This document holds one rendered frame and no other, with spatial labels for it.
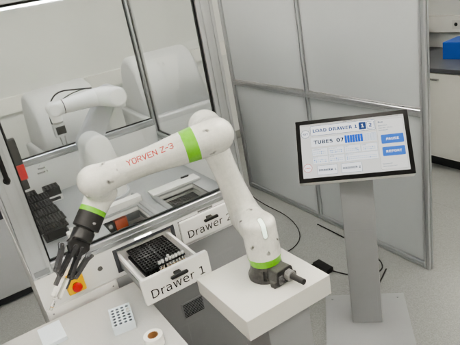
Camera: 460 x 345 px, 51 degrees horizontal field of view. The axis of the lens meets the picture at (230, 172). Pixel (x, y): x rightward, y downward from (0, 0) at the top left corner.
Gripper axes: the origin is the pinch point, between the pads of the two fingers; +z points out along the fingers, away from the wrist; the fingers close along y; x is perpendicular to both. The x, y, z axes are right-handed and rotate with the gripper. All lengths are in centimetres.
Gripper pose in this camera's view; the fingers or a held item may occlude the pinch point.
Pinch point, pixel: (59, 287)
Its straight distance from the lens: 172.9
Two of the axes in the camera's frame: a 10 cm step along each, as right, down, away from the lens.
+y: -6.7, -4.3, -6.1
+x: 6.7, -0.1, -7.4
